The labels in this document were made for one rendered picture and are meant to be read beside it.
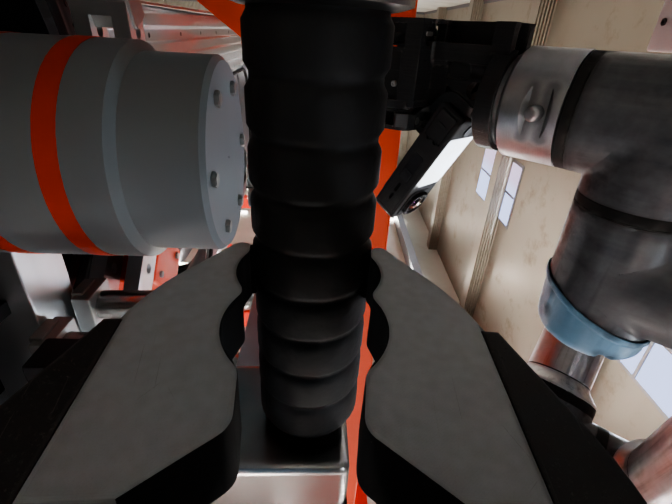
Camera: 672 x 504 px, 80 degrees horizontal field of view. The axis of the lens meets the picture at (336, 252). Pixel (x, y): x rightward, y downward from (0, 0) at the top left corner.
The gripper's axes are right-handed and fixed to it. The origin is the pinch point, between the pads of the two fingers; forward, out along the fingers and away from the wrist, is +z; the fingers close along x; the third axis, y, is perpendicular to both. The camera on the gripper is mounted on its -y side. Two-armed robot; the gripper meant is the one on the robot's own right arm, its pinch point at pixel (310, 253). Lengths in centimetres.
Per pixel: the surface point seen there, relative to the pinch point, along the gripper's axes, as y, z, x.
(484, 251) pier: 369, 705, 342
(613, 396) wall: 337, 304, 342
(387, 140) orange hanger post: 10, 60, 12
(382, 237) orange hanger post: 29, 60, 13
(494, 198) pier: 255, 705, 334
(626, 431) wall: 352, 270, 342
